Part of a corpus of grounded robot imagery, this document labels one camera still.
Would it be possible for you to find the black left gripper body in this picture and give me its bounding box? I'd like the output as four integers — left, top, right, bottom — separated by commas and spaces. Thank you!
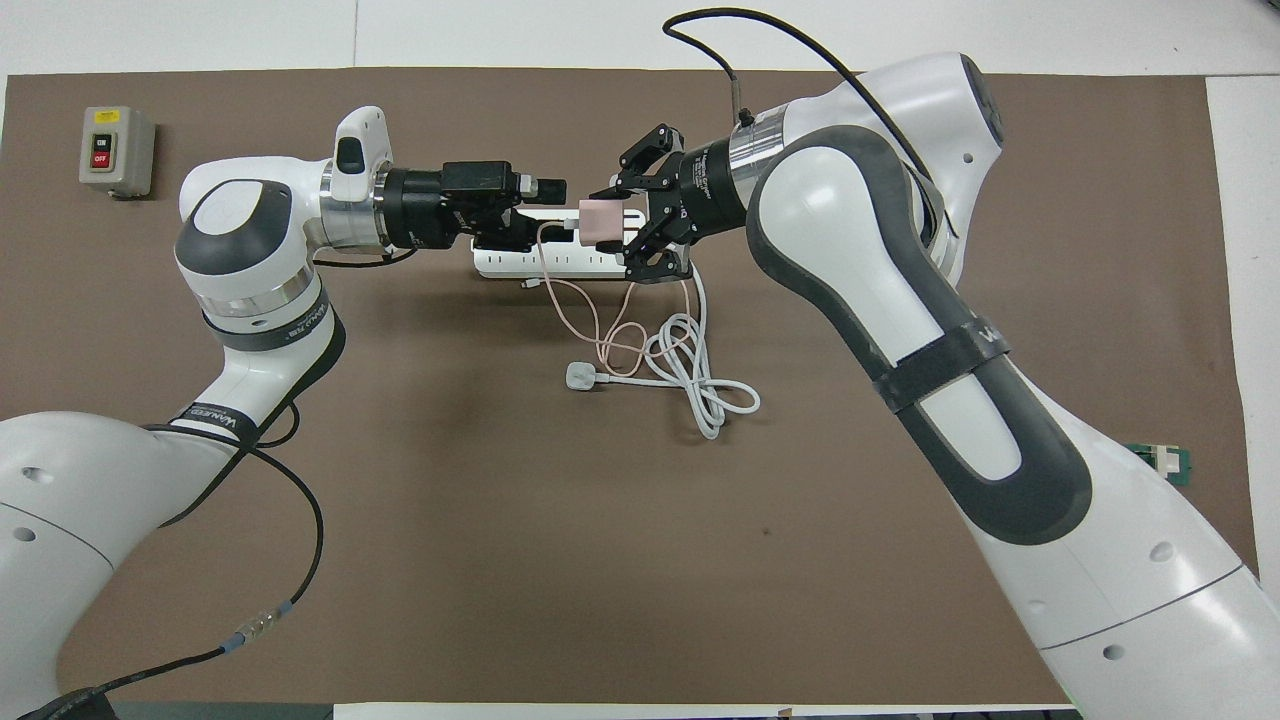
383, 160, 521, 251

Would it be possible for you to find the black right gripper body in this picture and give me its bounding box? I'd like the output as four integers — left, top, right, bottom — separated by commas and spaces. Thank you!
665, 140, 746, 241

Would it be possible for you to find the pink charger block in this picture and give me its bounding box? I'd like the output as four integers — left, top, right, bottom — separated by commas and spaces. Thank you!
578, 200, 646, 253

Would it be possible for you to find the white power strip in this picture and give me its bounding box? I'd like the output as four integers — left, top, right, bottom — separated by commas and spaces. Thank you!
472, 207, 691, 281

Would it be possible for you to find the grey push button box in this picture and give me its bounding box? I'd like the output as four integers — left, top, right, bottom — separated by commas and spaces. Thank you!
79, 106, 157, 198

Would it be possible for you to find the brown table mat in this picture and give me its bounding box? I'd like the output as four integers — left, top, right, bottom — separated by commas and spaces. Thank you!
0, 68, 1259, 706

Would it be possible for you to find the white power strip cord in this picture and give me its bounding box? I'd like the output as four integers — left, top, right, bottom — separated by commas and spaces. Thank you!
598, 265, 761, 441

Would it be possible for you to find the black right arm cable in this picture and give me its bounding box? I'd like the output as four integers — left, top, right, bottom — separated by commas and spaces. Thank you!
662, 8, 961, 241

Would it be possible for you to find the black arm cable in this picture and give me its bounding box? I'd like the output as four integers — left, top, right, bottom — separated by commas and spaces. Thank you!
662, 8, 961, 241
20, 248, 416, 720

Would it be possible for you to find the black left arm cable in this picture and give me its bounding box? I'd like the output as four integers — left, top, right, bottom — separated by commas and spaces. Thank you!
20, 248, 416, 720

